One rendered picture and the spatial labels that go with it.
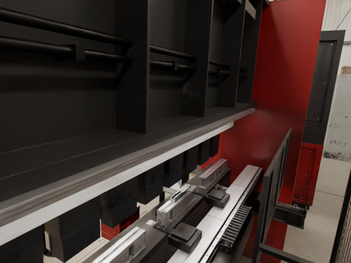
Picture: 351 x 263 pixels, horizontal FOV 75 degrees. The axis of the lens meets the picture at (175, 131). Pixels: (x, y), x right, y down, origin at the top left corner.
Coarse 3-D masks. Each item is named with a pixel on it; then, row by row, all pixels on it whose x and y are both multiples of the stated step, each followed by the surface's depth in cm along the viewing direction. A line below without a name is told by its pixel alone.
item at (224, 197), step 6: (192, 192) 141; (198, 192) 141; (210, 192) 135; (216, 192) 136; (222, 192) 136; (210, 198) 131; (216, 198) 130; (222, 198) 130; (228, 198) 135; (210, 204) 131; (216, 204) 129; (222, 204) 127
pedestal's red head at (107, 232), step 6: (138, 210) 154; (132, 216) 148; (138, 216) 154; (126, 222) 144; (132, 222) 149; (102, 228) 146; (108, 228) 143; (114, 228) 140; (120, 228) 144; (102, 234) 147; (108, 234) 145; (114, 234) 142
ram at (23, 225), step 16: (224, 128) 187; (192, 144) 138; (160, 160) 109; (112, 176) 82; (128, 176) 90; (80, 192) 71; (96, 192) 77; (48, 208) 62; (64, 208) 67; (16, 224) 56; (32, 224) 59; (0, 240) 53
